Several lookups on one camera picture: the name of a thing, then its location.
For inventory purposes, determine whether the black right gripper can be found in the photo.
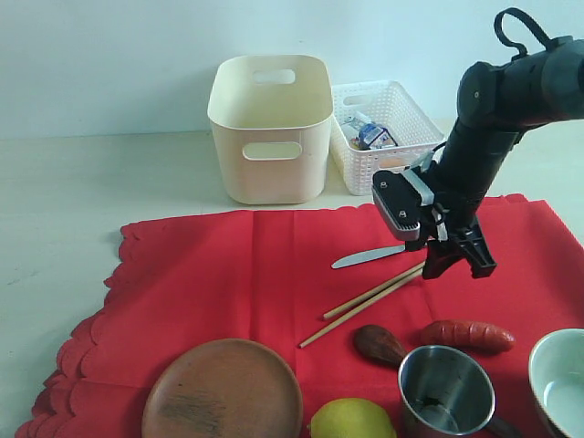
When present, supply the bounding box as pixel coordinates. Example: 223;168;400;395
422;117;523;279

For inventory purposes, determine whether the red sausage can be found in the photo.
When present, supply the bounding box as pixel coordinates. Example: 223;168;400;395
420;319;516;354

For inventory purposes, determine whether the fried chicken nugget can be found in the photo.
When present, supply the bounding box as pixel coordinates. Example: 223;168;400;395
379;157;406;169

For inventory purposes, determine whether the dark brown chicken drumstick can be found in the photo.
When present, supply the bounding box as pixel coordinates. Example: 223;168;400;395
352;324;407;369

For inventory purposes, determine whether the stainless steel cup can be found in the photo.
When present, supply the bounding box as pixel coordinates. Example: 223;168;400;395
398;345;522;437

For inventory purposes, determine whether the yellow lemon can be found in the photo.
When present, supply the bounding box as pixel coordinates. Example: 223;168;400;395
308;398;397;438

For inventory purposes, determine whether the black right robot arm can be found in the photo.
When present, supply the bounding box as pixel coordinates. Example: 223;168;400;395
406;7;583;279

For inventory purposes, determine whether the silver table knife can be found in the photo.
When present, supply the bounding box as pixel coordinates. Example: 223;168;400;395
331;245;405;269

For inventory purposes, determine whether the red scalloped cloth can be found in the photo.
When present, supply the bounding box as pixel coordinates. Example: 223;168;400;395
16;194;583;437

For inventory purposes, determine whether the pale green ceramic bowl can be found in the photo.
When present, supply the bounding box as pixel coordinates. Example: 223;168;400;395
528;328;583;437

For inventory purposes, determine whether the white perforated plastic basket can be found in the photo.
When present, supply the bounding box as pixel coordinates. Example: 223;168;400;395
330;80;445;195

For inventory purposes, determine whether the cream plastic storage bin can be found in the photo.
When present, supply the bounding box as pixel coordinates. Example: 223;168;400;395
207;55;333;204

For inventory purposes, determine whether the brown wooden plate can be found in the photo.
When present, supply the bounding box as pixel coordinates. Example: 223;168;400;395
141;339;303;438

